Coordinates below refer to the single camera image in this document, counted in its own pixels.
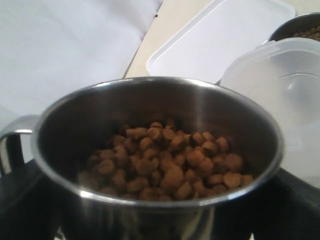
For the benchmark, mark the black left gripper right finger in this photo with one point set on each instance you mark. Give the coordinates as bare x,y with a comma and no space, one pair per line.
285,208

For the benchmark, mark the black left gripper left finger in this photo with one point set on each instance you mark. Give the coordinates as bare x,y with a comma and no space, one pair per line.
27,209

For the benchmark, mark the steel mug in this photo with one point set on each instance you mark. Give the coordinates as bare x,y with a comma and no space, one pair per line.
302,26
152,158

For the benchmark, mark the clear plastic pitcher with label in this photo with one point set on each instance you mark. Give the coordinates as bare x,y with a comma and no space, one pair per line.
284,78

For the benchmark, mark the white backdrop curtain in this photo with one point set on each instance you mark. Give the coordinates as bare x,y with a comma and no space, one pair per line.
49,48

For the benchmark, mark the white plastic tray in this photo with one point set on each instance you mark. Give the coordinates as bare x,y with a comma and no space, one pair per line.
226,29

